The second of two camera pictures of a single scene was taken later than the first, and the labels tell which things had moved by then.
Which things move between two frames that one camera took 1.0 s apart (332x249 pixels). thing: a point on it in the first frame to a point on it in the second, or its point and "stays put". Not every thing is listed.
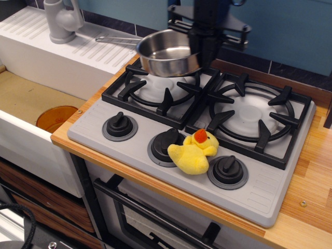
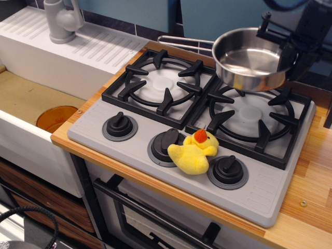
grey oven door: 135,216 stays put
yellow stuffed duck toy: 192,155 stays put
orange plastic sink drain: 52,118 stays put
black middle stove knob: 158,146 stays put
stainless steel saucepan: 165,53 to 243,59
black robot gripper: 208,16 to 314,27
